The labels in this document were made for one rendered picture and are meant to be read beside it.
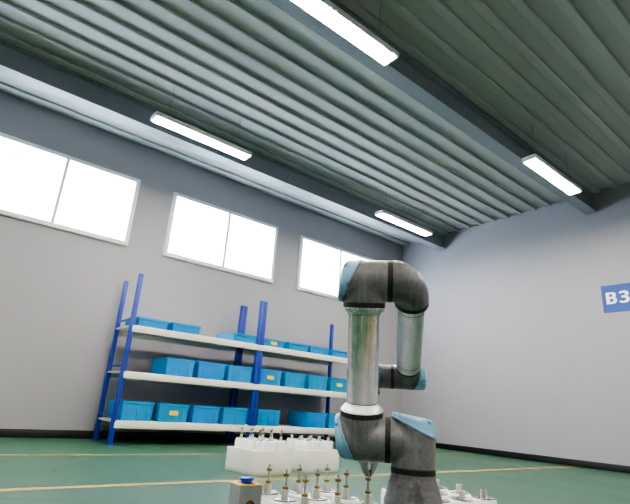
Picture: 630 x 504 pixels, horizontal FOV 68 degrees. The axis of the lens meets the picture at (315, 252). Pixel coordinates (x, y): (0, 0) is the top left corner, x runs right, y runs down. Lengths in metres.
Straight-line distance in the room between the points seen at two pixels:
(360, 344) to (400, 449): 0.28
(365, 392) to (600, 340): 6.83
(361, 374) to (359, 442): 0.17
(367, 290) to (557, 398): 7.02
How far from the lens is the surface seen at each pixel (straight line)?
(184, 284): 7.13
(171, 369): 6.20
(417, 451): 1.32
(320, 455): 4.51
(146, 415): 6.11
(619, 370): 7.87
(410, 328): 1.39
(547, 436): 8.24
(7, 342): 6.48
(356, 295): 1.27
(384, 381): 1.56
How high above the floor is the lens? 0.53
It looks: 18 degrees up
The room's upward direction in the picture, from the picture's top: 4 degrees clockwise
